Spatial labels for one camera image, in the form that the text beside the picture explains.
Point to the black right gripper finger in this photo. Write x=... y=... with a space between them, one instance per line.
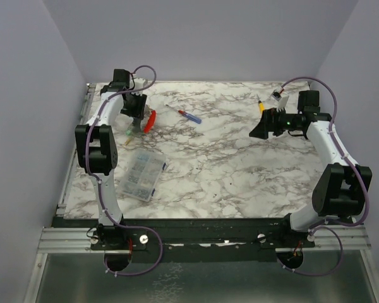
x=266 y=117
x=260 y=131

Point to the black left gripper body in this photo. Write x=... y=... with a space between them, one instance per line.
x=134 y=105

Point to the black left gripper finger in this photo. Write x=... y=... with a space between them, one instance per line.
x=136 y=125
x=144 y=120

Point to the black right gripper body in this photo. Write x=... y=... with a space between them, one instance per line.
x=268 y=123

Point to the grey key organizer red handle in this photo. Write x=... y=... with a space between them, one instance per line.
x=151 y=120

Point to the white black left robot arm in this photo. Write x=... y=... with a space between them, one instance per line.
x=97 y=152

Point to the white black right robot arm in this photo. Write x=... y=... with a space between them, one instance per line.
x=342 y=190

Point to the yellow screwdriver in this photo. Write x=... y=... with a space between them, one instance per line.
x=261 y=104

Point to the clear plastic screw organizer box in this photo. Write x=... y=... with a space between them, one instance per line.
x=142 y=175

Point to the blue red screwdriver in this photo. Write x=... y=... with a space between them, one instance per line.
x=188 y=116

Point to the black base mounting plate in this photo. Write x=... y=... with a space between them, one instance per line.
x=150 y=237

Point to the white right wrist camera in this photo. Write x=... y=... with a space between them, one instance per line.
x=281 y=97

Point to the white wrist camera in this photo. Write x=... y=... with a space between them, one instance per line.
x=281 y=97
x=138 y=84

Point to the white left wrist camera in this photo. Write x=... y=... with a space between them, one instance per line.
x=138 y=84

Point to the aluminium left side rail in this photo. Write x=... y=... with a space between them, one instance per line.
x=66 y=188

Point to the aluminium rail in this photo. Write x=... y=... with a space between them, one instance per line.
x=75 y=240
x=66 y=188

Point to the aluminium front rail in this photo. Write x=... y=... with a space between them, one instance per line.
x=75 y=240

